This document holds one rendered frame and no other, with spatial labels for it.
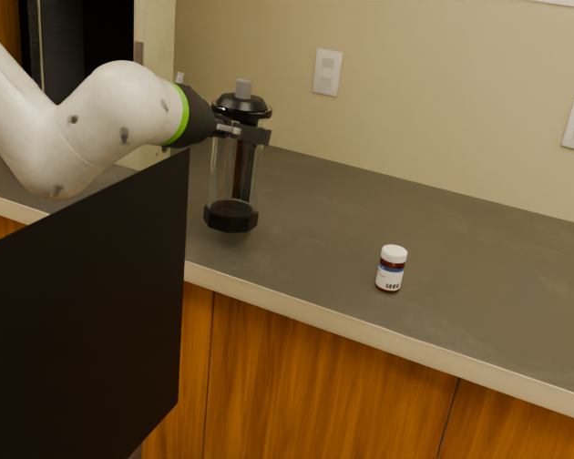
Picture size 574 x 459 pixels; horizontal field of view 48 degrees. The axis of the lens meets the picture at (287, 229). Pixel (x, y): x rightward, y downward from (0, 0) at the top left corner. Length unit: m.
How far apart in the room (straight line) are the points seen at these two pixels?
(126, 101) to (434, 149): 1.03
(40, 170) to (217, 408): 0.65
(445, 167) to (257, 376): 0.76
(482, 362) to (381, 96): 0.87
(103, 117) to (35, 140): 0.10
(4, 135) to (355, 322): 0.58
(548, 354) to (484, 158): 0.69
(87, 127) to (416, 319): 0.59
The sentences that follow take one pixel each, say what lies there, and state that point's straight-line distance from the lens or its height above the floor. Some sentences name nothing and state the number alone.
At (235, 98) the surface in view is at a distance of 1.14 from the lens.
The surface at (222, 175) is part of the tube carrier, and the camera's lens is 1.15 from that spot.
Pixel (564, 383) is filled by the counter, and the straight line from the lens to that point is 1.04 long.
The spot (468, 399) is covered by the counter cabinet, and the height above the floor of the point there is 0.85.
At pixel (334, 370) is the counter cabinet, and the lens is 1.15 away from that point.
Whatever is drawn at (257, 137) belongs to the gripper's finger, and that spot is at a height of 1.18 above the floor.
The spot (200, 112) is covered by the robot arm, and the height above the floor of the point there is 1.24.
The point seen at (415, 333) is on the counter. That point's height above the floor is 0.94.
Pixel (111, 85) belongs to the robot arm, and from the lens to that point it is 0.82.
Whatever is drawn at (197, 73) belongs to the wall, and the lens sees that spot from 1.91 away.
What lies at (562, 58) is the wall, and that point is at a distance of 1.60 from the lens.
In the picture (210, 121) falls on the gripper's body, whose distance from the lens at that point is 0.99.
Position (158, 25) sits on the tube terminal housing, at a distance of 1.49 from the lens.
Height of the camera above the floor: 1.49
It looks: 25 degrees down
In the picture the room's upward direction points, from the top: 7 degrees clockwise
